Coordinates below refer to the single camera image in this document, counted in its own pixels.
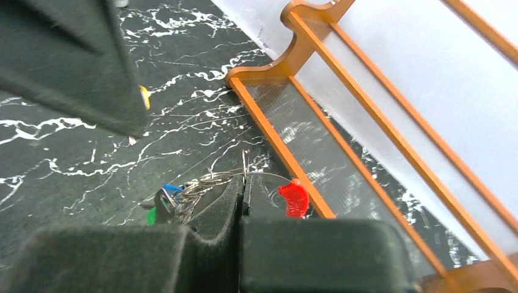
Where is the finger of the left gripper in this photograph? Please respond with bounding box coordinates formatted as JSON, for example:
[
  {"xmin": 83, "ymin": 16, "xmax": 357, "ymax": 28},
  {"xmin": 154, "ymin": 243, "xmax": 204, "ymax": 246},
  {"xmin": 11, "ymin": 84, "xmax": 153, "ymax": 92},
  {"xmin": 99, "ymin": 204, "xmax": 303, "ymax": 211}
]
[{"xmin": 1, "ymin": 1, "xmax": 147, "ymax": 137}]

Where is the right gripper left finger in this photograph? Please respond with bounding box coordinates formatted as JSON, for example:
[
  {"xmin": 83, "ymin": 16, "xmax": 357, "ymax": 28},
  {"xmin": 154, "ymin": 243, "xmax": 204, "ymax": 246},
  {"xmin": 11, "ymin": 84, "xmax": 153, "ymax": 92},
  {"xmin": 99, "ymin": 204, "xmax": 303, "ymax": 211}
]
[{"xmin": 3, "ymin": 176, "xmax": 243, "ymax": 292}]

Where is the green tag key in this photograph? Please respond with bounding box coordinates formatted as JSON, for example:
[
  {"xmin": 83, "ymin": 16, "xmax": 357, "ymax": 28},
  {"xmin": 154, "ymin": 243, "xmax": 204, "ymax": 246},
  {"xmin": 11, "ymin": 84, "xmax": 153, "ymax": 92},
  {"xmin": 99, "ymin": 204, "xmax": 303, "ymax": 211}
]
[{"xmin": 146, "ymin": 207, "xmax": 156, "ymax": 225}]

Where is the metal key organizer ring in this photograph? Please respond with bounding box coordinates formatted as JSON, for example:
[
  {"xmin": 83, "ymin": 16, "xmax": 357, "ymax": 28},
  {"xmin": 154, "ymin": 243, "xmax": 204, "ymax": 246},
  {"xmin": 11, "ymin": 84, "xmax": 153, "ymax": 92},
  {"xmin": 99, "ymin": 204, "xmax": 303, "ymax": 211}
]
[{"xmin": 139, "ymin": 150, "xmax": 310, "ymax": 225}]

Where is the orange wooden shelf rack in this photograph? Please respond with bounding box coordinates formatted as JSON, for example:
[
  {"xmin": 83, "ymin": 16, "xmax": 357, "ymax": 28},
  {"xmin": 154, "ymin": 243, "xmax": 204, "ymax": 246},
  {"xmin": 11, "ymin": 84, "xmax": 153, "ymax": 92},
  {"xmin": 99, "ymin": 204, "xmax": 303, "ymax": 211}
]
[{"xmin": 217, "ymin": 1, "xmax": 517, "ymax": 291}]

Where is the yellow tag key left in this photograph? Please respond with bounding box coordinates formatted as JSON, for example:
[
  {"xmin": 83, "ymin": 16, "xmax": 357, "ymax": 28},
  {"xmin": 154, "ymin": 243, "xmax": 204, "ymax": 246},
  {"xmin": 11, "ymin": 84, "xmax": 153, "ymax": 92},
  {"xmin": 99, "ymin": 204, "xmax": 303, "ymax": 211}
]
[{"xmin": 139, "ymin": 85, "xmax": 151, "ymax": 110}]

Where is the blue tag key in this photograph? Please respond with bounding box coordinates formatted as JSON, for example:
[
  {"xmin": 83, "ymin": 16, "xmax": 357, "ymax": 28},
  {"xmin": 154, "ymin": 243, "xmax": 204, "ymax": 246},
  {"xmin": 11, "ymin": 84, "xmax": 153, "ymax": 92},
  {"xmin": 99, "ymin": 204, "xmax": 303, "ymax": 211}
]
[{"xmin": 162, "ymin": 184, "xmax": 185, "ymax": 194}]

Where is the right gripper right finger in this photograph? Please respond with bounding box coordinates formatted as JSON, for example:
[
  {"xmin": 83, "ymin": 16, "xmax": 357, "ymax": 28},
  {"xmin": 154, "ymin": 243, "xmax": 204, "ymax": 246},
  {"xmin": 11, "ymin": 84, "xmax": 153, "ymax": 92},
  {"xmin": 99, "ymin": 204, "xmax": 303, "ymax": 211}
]
[{"xmin": 239, "ymin": 176, "xmax": 419, "ymax": 292}]

